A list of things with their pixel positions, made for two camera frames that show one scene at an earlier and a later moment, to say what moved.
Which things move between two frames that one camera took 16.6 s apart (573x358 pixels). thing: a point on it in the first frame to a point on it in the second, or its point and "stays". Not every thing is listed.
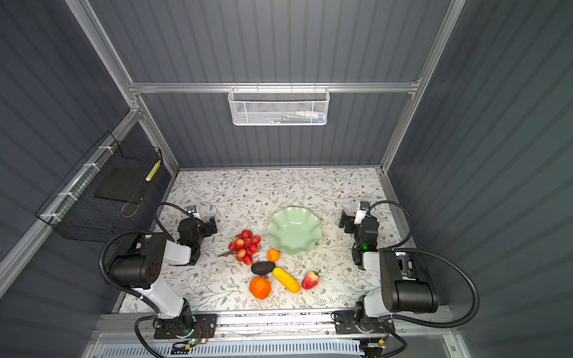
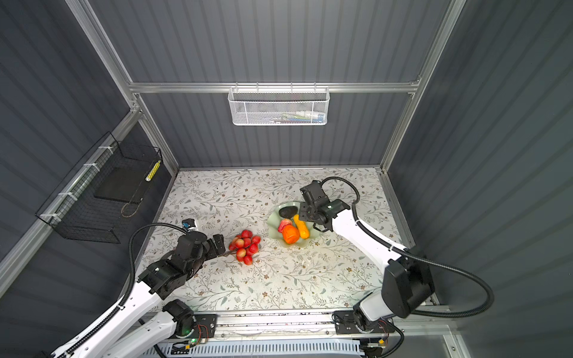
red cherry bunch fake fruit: (246, 245) stays
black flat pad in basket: (123, 183) stays
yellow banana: (286, 280) to (302, 227)
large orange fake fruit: (260, 288) to (290, 234)
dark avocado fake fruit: (262, 268) to (288, 211)
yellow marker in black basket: (154, 169) stays
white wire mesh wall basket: (278, 106) stays
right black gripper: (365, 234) to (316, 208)
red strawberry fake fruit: (310, 280) to (283, 223)
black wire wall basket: (101, 198) stays
